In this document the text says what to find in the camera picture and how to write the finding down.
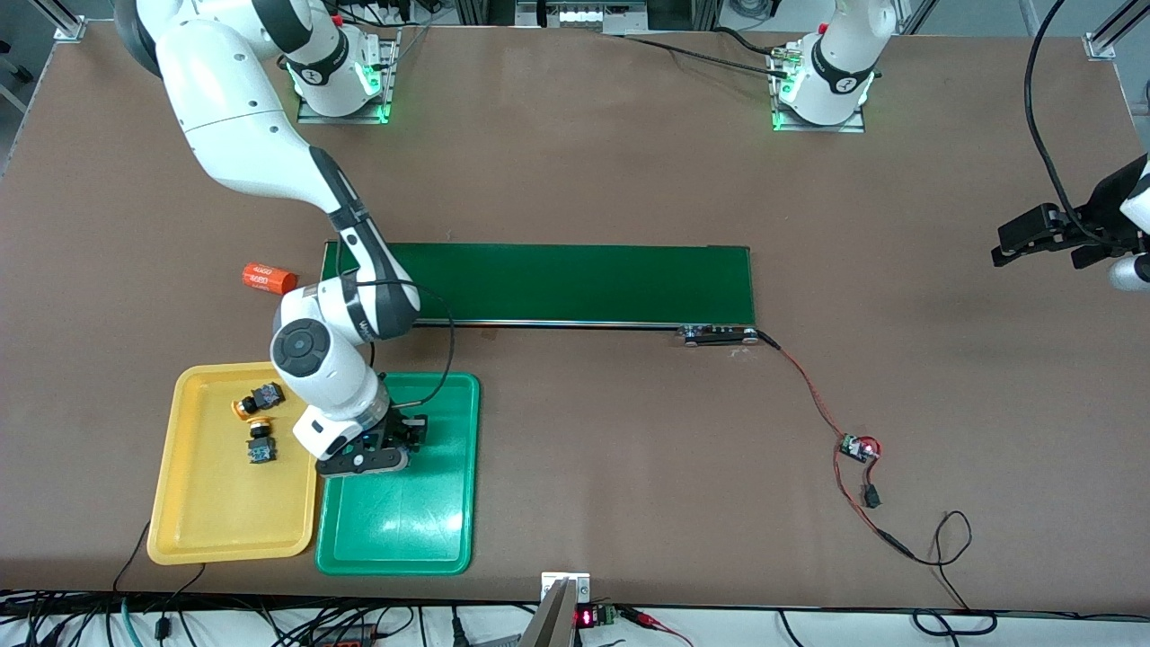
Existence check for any orange cylindrical battery cell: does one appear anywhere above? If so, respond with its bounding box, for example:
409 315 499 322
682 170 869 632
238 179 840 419
242 262 299 297

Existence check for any yellow push button switch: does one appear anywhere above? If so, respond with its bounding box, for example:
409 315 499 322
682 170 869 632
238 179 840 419
231 382 287 421
246 418 278 465

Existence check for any red clip lead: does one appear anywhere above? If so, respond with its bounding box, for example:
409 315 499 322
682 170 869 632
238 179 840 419
620 607 694 647

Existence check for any thin black cable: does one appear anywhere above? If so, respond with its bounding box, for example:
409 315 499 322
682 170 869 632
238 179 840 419
912 510 998 637

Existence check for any black table cable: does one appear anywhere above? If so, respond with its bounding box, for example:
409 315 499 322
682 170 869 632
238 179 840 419
620 34 793 82

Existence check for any green conveyor belt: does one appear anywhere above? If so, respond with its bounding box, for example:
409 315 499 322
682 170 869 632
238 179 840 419
321 240 763 348

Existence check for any white box device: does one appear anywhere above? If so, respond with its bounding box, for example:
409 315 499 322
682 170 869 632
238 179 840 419
515 0 650 35

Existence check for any small metal bracket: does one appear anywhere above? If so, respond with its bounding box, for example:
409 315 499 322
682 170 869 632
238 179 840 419
542 572 591 603

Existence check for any yellow plastic tray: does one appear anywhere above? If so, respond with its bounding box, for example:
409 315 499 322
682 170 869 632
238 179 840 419
146 359 325 566

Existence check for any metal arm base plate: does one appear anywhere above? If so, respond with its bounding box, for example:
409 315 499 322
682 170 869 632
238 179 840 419
296 25 401 125
771 45 868 135

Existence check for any aluminium frame profile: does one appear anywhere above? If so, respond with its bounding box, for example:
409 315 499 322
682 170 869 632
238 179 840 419
36 0 86 41
1083 0 1150 62

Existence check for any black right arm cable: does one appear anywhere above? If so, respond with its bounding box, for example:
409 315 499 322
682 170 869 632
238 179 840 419
355 279 456 407

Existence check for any red and black wire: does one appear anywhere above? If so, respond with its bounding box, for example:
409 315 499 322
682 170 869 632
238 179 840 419
756 331 916 560

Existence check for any green plastic tray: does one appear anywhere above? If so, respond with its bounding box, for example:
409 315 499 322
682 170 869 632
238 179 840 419
315 372 481 576

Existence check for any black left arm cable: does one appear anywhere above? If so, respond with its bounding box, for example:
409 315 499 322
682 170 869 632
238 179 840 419
1024 0 1110 248

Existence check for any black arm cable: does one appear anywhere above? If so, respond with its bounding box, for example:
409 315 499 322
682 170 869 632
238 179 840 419
355 279 456 407
1024 0 1110 248

